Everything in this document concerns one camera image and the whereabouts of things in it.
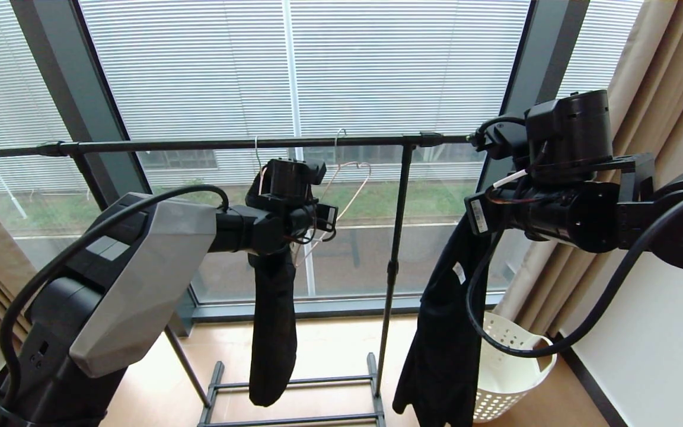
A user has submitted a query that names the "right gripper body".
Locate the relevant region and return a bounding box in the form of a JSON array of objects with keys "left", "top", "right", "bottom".
[{"left": 465, "top": 183, "right": 621, "bottom": 253}]

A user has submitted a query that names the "white laundry basket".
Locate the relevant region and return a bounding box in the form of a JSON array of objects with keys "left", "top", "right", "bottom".
[{"left": 473, "top": 311, "right": 558, "bottom": 423}]

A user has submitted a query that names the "window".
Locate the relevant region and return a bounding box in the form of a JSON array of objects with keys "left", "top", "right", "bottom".
[{"left": 0, "top": 0, "right": 644, "bottom": 324}]

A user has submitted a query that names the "black clothes rack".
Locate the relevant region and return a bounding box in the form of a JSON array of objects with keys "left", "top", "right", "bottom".
[{"left": 0, "top": 132, "right": 474, "bottom": 427}]

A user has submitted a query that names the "black cable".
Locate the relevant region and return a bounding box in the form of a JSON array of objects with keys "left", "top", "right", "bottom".
[
  {"left": 0, "top": 184, "right": 229, "bottom": 410},
  {"left": 466, "top": 184, "right": 683, "bottom": 359}
]

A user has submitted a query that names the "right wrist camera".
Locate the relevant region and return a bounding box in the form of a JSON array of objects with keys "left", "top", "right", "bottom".
[{"left": 471, "top": 116, "right": 529, "bottom": 161}]

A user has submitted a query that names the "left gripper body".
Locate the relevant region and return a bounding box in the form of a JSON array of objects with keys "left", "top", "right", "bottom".
[{"left": 285, "top": 202, "right": 339, "bottom": 244}]

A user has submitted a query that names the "black garment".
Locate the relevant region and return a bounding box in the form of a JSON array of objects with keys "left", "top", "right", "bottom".
[
  {"left": 392, "top": 211, "right": 496, "bottom": 427},
  {"left": 247, "top": 172, "right": 298, "bottom": 407}
]

